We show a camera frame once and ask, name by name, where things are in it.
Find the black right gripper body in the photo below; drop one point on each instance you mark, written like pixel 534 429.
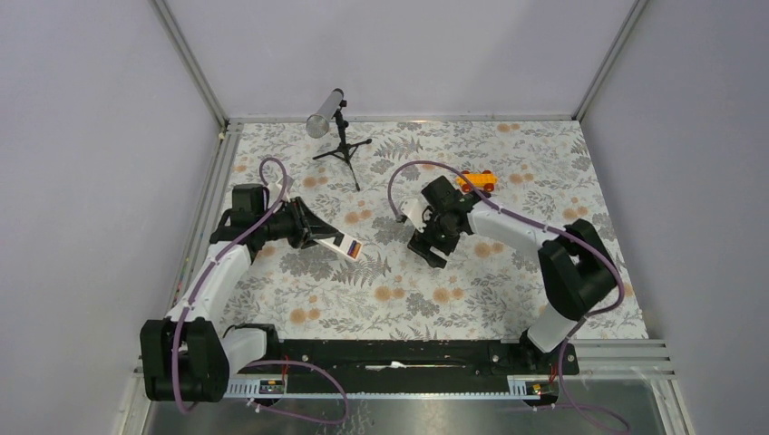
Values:
pixel 437 234

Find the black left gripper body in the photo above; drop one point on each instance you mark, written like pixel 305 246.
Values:
pixel 296 227

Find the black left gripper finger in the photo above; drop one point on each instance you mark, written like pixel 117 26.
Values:
pixel 309 222
pixel 313 238

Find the white remote control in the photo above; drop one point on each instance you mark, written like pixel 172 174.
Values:
pixel 345 246

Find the orange battery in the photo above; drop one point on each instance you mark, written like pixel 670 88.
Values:
pixel 356 250

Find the blue purple battery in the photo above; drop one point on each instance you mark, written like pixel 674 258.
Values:
pixel 351 248

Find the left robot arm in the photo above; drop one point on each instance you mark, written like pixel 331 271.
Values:
pixel 184 358

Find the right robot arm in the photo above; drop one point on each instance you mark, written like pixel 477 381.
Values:
pixel 575 267

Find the floral table mat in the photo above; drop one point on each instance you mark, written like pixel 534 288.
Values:
pixel 486 291

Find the black mini tripod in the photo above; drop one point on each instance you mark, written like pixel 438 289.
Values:
pixel 344 150

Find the silver metal tube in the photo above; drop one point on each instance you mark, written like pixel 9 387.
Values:
pixel 318 123

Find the black base bar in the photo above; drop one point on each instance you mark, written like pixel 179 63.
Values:
pixel 440 364

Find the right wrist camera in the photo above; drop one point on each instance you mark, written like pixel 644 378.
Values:
pixel 413 209

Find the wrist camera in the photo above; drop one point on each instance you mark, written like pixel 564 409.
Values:
pixel 280 190
pixel 413 209

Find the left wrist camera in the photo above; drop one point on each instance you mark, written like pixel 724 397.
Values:
pixel 280 190

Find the white cable duct rail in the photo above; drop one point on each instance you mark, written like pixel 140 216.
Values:
pixel 267 387

